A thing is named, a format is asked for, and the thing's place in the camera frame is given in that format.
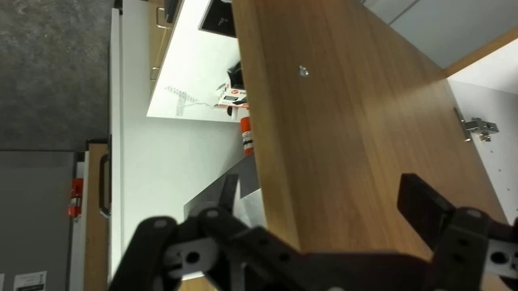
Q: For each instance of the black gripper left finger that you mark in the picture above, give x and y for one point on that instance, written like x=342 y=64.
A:
x=216 y=243

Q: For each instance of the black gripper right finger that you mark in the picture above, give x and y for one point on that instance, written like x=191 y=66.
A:
x=470 y=243

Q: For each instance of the wooden cabinet door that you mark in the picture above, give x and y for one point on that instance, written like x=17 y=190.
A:
x=345 y=135

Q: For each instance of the metal cabinet hinge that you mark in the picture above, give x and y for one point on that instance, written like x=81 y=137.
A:
x=478 y=127

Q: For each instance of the wooden tall cabinet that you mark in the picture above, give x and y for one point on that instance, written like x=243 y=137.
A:
x=96 y=227

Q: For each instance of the gray door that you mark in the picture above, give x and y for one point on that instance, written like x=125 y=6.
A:
x=34 y=216

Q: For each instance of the gray range hood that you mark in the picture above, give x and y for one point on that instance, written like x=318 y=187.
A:
x=221 y=188

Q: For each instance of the white refrigerator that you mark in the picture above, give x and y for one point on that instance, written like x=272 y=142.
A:
x=162 y=163

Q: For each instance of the red orange bottle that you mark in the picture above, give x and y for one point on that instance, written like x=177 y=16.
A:
x=246 y=130

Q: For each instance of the red fire extinguisher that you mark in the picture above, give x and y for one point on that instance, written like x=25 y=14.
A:
x=76 y=197

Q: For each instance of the white paper sign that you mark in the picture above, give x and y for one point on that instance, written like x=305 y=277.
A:
x=29 y=282

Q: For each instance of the black cooktop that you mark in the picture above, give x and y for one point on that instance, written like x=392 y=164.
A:
x=219 y=17

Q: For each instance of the wooden wall cabinet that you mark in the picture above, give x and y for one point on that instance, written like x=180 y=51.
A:
x=486 y=54

